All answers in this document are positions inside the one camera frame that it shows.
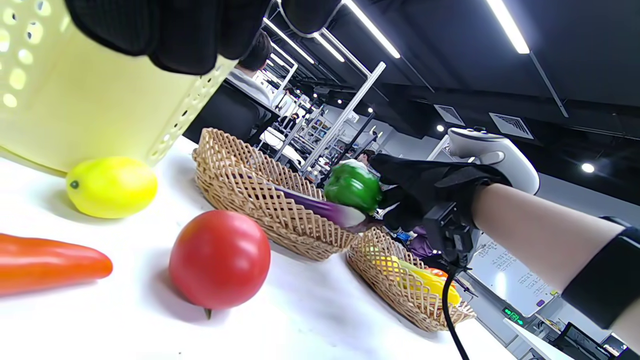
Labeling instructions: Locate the oval wicker basket container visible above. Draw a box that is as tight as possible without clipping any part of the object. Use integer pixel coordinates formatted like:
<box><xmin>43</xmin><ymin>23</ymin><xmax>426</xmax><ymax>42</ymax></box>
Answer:
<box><xmin>192</xmin><ymin>127</ymin><xmax>361</xmax><ymax>262</ymax></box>

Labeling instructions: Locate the person's left hand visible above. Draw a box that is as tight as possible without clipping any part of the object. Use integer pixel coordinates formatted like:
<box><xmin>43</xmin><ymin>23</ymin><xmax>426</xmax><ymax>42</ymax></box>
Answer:
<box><xmin>64</xmin><ymin>0</ymin><xmax>346</xmax><ymax>76</ymax></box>

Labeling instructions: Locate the tall aluminium frame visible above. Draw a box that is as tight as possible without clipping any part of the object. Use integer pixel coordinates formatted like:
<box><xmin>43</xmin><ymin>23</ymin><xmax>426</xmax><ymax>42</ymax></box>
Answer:
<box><xmin>300</xmin><ymin>61</ymin><xmax>387</xmax><ymax>173</ymax></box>

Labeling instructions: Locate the person's right hand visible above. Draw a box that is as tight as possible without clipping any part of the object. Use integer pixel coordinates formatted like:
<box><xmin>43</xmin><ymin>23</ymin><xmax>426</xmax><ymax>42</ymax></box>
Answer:
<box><xmin>367</xmin><ymin>152</ymin><xmax>513</xmax><ymax>233</ymax></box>

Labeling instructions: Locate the long corn cob object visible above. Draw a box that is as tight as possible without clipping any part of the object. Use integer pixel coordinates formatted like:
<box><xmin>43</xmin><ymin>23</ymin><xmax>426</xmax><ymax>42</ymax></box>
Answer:
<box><xmin>372</xmin><ymin>255</ymin><xmax>462</xmax><ymax>307</ymax></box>

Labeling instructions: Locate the green bell pepper object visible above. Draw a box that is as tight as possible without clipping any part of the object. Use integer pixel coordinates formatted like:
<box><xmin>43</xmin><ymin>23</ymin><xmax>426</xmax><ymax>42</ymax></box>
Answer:
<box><xmin>323</xmin><ymin>160</ymin><xmax>383</xmax><ymax>215</ymax></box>

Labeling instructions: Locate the ceiling air vent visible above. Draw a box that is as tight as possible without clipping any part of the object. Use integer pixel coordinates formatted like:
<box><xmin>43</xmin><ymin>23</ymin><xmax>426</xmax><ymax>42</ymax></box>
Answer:
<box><xmin>434</xmin><ymin>104</ymin><xmax>466</xmax><ymax>126</ymax></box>
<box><xmin>489</xmin><ymin>112</ymin><xmax>535</xmax><ymax>140</ymax></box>

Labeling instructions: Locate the yellow plastic basket container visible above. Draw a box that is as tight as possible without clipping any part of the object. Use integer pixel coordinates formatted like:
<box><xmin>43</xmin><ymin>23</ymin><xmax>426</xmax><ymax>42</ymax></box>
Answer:
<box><xmin>0</xmin><ymin>0</ymin><xmax>238</xmax><ymax>176</ymax></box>

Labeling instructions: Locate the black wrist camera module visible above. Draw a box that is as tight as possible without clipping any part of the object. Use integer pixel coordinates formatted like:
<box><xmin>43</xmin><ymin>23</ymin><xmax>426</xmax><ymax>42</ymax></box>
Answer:
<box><xmin>422</xmin><ymin>202</ymin><xmax>481</xmax><ymax>271</ymax></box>

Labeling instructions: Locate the grey white handheld controller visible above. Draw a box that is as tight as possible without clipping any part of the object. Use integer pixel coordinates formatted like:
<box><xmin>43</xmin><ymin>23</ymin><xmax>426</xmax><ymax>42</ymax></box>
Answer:
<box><xmin>440</xmin><ymin>127</ymin><xmax>541</xmax><ymax>196</ymax></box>

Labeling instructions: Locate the long ceiling light strip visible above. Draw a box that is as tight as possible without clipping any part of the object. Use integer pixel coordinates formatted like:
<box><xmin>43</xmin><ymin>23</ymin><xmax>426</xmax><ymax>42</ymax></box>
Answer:
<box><xmin>487</xmin><ymin>0</ymin><xmax>531</xmax><ymax>55</ymax></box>
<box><xmin>342</xmin><ymin>0</ymin><xmax>401</xmax><ymax>59</ymax></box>
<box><xmin>262</xmin><ymin>17</ymin><xmax>316</xmax><ymax>65</ymax></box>
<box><xmin>312</xmin><ymin>32</ymin><xmax>346</xmax><ymax>63</ymax></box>

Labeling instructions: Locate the purple eggplant object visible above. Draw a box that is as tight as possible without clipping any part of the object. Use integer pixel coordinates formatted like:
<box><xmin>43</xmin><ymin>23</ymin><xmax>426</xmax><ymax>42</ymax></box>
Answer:
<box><xmin>270</xmin><ymin>182</ymin><xmax>381</xmax><ymax>234</ymax></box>

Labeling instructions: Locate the round wicker basket container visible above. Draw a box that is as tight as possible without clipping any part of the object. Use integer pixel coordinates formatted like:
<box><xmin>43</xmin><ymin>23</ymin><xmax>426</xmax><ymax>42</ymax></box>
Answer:
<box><xmin>346</xmin><ymin>227</ymin><xmax>477</xmax><ymax>333</ymax></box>

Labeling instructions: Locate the leafy orange carrot object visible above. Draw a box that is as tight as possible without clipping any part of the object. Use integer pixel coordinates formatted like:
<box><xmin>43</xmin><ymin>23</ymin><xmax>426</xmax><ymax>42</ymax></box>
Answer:
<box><xmin>0</xmin><ymin>232</ymin><xmax>114</xmax><ymax>297</ymax></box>

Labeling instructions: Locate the yellow lemon object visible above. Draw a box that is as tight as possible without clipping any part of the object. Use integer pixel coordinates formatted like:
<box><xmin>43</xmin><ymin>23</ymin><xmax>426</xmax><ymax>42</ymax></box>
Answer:
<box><xmin>66</xmin><ymin>156</ymin><xmax>159</xmax><ymax>219</ymax></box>

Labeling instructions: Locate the person's right forearm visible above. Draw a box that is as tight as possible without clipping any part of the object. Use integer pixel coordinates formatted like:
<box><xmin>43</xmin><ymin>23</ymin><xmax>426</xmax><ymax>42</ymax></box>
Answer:
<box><xmin>470</xmin><ymin>182</ymin><xmax>640</xmax><ymax>358</ymax></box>

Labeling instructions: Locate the black glove cable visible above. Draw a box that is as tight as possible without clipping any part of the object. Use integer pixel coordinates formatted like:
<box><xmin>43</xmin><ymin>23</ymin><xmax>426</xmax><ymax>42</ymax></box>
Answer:
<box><xmin>441</xmin><ymin>267</ymin><xmax>471</xmax><ymax>360</ymax></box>

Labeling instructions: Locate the red tomato object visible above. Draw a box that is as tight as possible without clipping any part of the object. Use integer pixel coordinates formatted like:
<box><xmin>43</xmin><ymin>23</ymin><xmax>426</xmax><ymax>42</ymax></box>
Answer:
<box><xmin>168</xmin><ymin>209</ymin><xmax>272</xmax><ymax>321</ymax></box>

